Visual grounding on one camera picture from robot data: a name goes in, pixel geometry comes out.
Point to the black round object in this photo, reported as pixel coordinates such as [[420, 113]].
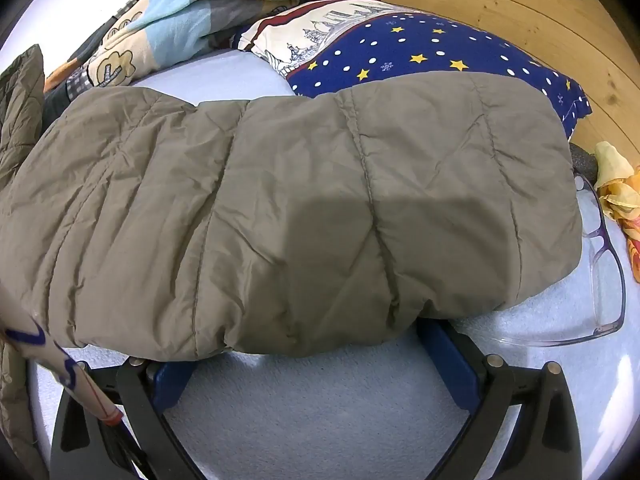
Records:
[[584, 162]]

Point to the patchwork cartoon print blanket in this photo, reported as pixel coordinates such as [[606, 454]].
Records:
[[170, 10]]

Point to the wooden headboard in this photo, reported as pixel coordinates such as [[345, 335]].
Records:
[[525, 5]]

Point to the clear purple frame glasses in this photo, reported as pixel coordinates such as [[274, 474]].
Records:
[[607, 285]]

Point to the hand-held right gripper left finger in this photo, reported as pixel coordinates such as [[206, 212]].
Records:
[[172, 377]]

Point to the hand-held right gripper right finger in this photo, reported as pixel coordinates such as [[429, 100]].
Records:
[[447, 360]]

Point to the yellow orange cloth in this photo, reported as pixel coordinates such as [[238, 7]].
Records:
[[620, 195]]

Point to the light blue cloud bed sheet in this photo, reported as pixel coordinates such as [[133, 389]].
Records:
[[325, 410]]

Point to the blue star print pillow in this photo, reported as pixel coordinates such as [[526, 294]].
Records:
[[425, 50]]

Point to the olive hooded puffer jacket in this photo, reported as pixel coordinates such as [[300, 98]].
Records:
[[300, 210]]

